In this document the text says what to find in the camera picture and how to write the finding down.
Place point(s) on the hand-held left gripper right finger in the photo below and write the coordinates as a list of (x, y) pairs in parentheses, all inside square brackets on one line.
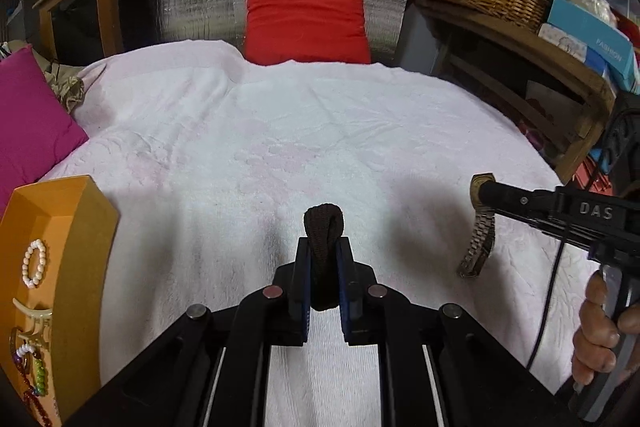
[(346, 292)]

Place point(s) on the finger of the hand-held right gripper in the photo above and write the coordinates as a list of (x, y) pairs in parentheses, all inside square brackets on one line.
[(520, 199)]

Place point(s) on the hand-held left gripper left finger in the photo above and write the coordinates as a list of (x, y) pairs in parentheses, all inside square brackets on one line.
[(302, 292)]

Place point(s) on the metal band wristwatch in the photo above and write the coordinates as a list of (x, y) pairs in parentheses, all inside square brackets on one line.
[(477, 247)]

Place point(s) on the orange cardboard box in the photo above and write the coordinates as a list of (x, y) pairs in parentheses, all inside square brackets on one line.
[(80, 267)]

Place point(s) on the beige hair claw clip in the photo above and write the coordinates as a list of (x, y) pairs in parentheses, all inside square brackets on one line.
[(32, 319)]

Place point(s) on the person's right hand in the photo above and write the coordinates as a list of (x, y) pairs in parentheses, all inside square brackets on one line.
[(595, 332)]

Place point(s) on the red plastic crate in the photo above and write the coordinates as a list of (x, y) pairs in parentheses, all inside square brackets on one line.
[(592, 177)]

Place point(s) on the wooden bench shelf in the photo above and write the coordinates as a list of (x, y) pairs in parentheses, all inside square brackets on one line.
[(550, 52)]

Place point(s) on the white towel blanket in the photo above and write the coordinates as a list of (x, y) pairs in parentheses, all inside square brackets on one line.
[(300, 132)]

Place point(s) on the white floral box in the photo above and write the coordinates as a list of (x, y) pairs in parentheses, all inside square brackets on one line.
[(567, 44)]

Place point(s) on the blue cardboard box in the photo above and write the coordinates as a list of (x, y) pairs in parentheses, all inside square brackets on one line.
[(595, 34)]

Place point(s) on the red pillow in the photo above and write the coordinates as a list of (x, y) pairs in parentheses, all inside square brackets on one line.
[(305, 19)]

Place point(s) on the beige patterned cloth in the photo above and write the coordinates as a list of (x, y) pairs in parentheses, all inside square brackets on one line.
[(70, 84)]

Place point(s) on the pink pillow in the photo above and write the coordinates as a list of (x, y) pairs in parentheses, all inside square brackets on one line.
[(30, 127)]

